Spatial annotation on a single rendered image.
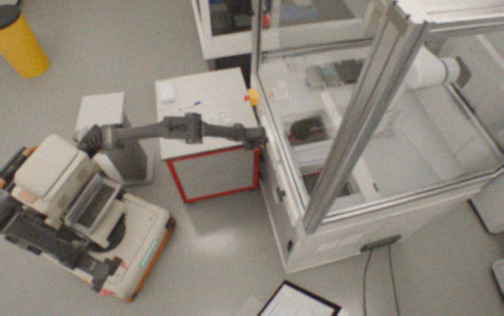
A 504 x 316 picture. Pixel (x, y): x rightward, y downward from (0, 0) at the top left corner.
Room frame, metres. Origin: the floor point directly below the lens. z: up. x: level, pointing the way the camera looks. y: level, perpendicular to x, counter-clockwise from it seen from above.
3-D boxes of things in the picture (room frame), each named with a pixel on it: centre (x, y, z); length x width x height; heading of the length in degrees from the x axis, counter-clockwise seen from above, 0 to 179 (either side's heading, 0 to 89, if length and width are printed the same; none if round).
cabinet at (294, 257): (1.01, -0.56, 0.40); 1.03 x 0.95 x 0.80; 15
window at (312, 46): (0.90, -0.12, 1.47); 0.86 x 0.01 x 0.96; 15
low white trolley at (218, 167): (1.25, 0.32, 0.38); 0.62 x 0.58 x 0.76; 15
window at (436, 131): (0.55, -0.69, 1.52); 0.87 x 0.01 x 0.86; 105
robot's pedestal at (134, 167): (1.21, 0.98, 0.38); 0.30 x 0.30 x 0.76; 10
